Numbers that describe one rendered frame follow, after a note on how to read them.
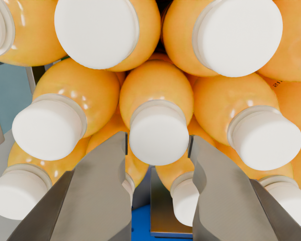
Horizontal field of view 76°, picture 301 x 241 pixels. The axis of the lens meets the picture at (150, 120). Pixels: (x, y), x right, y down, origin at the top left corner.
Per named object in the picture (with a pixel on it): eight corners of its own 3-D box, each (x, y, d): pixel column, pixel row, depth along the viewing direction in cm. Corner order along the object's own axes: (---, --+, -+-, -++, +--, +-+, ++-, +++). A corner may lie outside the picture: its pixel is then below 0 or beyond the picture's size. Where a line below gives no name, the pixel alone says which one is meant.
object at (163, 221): (149, 176, 37) (149, 243, 26) (150, 167, 36) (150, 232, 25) (201, 179, 37) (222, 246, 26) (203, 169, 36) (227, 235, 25)
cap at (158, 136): (171, 93, 13) (174, 103, 11) (192, 137, 14) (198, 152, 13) (121, 116, 14) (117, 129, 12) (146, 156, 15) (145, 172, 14)
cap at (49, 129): (16, 108, 13) (-2, 120, 12) (64, 88, 13) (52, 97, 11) (49, 151, 15) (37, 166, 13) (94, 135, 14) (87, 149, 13)
